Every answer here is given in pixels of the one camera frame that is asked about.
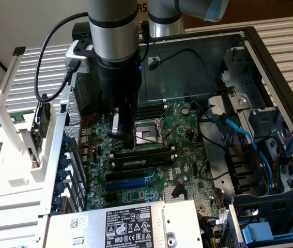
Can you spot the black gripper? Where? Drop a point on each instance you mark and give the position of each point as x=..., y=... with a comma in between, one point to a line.
x=119, y=82

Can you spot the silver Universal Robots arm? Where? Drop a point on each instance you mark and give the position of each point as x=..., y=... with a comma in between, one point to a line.
x=114, y=31

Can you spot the black RAM slot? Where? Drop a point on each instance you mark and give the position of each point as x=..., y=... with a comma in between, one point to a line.
x=148, y=111

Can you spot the black RAM stick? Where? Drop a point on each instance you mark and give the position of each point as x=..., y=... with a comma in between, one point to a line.
x=141, y=162

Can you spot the CPU socket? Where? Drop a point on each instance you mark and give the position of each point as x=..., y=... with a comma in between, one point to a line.
x=150, y=134

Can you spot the coin cell battery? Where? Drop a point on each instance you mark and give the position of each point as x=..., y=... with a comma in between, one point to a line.
x=186, y=111

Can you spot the long black expansion slot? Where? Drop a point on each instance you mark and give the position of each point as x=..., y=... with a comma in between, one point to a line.
x=125, y=174

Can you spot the blue expansion slot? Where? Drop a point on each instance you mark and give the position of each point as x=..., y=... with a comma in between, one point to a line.
x=125, y=184

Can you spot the green Dell motherboard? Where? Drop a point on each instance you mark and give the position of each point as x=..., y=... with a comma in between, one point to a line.
x=187, y=160

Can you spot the black rack end cap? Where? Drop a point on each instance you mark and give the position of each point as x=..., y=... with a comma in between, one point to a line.
x=19, y=50

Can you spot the short black expansion slot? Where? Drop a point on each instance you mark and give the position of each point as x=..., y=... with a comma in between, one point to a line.
x=110, y=197

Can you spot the silver chipset heatsink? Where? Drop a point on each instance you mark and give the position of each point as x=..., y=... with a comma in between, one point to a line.
x=170, y=192

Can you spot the open black PC case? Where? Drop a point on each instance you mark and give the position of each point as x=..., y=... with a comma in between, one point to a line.
x=262, y=67

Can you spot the silver power supply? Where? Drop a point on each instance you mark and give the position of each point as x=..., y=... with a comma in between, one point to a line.
x=115, y=227

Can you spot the white parts rack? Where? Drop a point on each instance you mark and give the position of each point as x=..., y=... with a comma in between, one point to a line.
x=9, y=186

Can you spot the grey metal disk bay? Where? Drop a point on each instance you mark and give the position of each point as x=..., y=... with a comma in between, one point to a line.
x=265, y=206

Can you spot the blue plastic bay latch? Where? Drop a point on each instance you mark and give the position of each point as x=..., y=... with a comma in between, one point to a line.
x=257, y=232

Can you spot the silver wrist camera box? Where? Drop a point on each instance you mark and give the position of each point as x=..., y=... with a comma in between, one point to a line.
x=77, y=55

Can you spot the graphics card with black bracket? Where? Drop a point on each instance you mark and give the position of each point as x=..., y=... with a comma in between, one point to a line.
x=42, y=118

